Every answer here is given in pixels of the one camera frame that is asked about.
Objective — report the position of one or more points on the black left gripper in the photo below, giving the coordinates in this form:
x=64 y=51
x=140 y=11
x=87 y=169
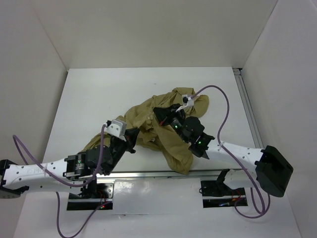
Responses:
x=131 y=136

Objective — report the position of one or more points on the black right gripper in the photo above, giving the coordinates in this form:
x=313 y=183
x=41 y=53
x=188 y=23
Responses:
x=165 y=114

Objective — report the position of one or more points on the khaki zip-up jacket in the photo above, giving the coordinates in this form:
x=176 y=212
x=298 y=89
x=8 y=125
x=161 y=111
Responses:
x=161 y=138

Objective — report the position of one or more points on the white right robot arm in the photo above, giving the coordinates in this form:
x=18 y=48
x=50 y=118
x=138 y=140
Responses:
x=266 y=168

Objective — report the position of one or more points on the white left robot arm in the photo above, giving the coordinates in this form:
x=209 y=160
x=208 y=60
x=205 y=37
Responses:
x=75 y=174

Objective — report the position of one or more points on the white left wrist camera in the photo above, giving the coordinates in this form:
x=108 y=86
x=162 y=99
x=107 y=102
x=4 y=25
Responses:
x=116 y=128

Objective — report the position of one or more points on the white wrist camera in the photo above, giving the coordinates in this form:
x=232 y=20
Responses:
x=116 y=128
x=187 y=101

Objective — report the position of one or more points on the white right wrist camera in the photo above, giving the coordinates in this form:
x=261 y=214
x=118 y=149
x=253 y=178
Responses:
x=187 y=101

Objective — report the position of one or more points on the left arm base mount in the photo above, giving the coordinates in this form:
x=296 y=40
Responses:
x=98 y=194

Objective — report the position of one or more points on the aluminium rail front edge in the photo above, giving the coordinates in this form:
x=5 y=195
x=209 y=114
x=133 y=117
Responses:
x=160 y=174

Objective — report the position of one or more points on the aluminium rail right side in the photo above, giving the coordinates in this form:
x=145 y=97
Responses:
x=248 y=108

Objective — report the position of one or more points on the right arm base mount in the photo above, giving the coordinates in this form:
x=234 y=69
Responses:
x=215 y=194

